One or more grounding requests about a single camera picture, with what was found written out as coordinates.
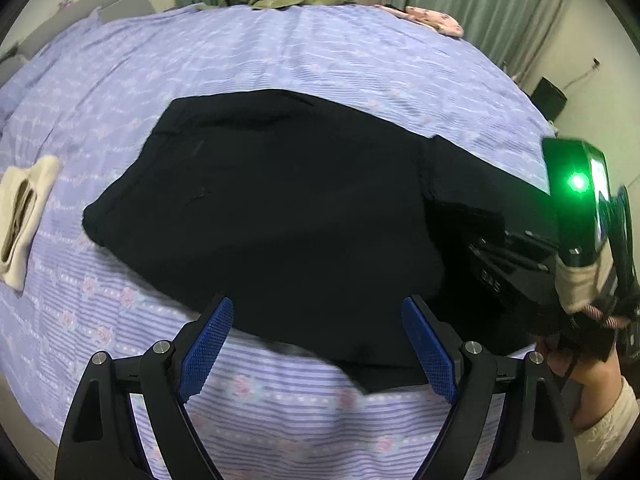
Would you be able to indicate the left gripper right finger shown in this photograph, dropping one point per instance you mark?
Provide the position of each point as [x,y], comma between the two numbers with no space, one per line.
[534,439]

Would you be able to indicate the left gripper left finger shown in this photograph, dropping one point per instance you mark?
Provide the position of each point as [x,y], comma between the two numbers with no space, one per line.
[100,439]

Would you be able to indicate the black pants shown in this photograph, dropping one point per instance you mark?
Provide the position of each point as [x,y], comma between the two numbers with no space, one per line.
[317,221]

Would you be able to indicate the right hand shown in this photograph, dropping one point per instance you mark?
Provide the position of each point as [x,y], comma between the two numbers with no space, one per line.
[601,382]

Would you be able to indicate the cream folded garment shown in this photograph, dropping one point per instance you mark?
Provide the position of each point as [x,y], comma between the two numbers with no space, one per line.
[24,193]

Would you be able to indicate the pink patterned garment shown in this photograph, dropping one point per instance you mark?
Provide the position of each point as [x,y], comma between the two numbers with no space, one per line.
[440,22]

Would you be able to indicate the purple striped floral bedsheet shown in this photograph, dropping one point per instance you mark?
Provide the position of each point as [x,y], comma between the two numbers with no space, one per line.
[93,95]

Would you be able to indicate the grey bed headboard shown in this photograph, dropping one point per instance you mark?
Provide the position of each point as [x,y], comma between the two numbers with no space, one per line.
[108,10]

